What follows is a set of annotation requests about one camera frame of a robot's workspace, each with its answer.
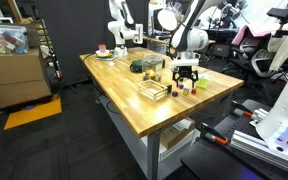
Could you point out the large cardboard box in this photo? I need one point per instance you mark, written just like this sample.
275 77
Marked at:
23 78

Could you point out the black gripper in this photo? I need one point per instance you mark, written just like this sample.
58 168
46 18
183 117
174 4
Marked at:
184 72

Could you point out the gold desk lamp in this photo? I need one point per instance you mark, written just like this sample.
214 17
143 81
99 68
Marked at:
169 18

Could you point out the cardboard box under table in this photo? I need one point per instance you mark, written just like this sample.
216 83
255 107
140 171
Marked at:
175 133

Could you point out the clear glass jar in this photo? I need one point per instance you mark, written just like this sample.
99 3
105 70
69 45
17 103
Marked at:
152 63

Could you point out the purple block near box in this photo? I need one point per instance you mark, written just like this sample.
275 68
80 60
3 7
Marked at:
174 93

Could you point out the small Rubik's cube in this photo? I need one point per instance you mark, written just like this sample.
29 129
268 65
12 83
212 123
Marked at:
185 91

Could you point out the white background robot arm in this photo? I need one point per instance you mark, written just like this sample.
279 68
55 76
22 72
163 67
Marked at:
123 27

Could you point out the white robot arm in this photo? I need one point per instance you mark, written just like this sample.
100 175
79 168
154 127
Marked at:
186 40

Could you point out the pink cup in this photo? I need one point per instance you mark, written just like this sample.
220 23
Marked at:
102 48

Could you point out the orange floor mat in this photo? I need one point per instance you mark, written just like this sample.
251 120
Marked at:
36 113

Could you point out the black office chair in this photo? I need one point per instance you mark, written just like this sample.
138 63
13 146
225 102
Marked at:
252 58

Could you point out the wooden table with grey frame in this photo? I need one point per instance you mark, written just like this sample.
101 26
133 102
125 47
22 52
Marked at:
142 108

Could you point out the aluminium rail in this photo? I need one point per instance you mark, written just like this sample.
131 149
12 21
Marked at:
257 148

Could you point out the stacked plates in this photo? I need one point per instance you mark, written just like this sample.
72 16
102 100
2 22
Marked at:
106 56

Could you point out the orange-handled clamp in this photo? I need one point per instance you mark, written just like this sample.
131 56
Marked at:
211 134

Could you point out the clear plastic storage bin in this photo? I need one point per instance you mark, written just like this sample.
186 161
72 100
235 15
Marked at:
13 40

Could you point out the colourful toy pile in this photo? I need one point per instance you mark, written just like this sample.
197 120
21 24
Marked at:
152 75

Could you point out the wooden box with glass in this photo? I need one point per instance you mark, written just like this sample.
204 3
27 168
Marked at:
152 90

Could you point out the background wooden desk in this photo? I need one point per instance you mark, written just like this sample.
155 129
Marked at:
156 44

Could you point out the red-brown block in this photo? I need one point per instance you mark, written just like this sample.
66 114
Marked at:
193 91

